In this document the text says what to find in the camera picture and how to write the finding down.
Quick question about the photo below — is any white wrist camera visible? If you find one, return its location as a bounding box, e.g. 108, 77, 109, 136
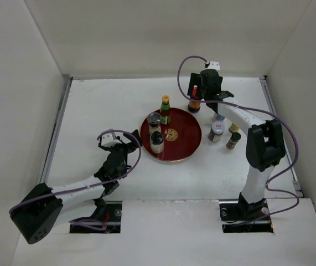
97, 132, 120, 147
205, 60, 220, 71

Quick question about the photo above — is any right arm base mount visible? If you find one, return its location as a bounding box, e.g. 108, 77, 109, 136
219, 199, 273, 233

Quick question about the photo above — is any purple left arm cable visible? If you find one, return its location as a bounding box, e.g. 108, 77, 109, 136
8, 130, 142, 231

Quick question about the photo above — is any small dark pepper bottle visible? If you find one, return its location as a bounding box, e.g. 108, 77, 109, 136
226, 132, 241, 150

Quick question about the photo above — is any red lid sauce jar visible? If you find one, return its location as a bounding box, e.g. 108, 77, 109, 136
188, 85, 201, 113

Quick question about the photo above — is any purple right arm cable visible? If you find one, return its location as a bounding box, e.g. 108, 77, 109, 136
177, 56, 300, 225

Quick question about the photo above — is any white tall canister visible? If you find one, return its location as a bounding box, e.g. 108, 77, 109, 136
212, 112, 225, 123

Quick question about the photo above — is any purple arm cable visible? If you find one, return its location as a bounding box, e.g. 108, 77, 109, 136
177, 56, 300, 225
8, 130, 142, 231

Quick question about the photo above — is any red round tray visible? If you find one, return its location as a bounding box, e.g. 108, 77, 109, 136
139, 108, 202, 162

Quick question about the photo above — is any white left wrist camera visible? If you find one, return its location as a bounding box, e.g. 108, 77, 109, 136
97, 132, 120, 147

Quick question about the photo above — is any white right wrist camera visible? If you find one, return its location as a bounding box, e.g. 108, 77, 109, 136
205, 60, 220, 71

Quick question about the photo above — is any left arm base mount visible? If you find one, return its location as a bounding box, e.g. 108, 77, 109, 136
69, 199, 123, 234

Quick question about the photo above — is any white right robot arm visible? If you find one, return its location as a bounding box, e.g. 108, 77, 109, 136
187, 69, 286, 219

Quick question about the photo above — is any grey lid spice jar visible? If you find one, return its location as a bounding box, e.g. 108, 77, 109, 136
208, 121, 225, 142

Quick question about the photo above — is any yellow label oil bottle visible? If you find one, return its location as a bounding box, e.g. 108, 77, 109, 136
229, 123, 239, 133

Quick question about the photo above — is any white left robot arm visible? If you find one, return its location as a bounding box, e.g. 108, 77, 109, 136
9, 129, 142, 244

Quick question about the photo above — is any glass shaker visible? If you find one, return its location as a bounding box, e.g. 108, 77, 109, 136
150, 131, 164, 154
147, 112, 162, 135

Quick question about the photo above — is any green label sauce bottle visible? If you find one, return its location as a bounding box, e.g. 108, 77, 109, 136
159, 95, 170, 125

